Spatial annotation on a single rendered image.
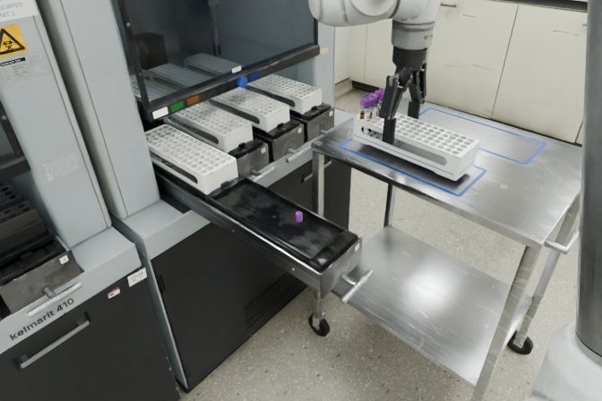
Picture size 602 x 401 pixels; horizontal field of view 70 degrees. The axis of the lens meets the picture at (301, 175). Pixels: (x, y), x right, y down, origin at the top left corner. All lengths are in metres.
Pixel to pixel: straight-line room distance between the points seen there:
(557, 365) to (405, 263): 1.07
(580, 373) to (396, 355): 1.18
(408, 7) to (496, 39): 2.11
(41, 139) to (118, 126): 0.16
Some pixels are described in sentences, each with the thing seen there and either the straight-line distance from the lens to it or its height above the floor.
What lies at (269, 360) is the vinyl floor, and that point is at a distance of 1.68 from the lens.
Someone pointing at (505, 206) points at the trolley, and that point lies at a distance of 1.03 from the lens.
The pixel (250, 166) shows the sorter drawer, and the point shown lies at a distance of 1.19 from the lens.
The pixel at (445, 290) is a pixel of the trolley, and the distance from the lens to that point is 1.55.
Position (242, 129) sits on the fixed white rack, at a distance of 1.18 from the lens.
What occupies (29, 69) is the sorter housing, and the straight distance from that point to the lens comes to 0.93.
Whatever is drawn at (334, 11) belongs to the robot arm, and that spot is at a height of 1.21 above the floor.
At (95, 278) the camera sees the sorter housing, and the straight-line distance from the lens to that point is 1.06.
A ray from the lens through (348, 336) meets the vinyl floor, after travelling 1.73.
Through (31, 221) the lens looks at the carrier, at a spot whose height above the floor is 0.86.
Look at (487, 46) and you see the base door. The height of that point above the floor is 0.55.
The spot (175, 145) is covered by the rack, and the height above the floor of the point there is 0.86.
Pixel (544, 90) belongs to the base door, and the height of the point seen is 0.35.
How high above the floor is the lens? 1.40
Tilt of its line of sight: 34 degrees down
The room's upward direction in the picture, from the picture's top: 2 degrees counter-clockwise
